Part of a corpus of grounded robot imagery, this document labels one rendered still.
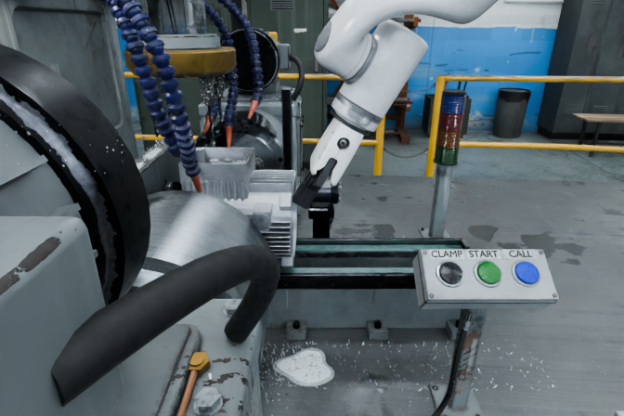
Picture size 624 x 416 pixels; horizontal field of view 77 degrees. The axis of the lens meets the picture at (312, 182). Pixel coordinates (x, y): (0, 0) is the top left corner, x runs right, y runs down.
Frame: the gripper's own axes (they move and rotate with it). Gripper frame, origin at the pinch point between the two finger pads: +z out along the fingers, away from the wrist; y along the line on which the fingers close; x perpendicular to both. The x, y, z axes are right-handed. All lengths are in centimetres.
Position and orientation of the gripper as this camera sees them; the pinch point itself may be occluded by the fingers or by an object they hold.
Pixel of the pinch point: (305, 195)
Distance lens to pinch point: 70.0
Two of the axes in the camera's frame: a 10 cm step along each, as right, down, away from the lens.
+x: -8.7, -4.6, -1.9
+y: 0.0, -3.7, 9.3
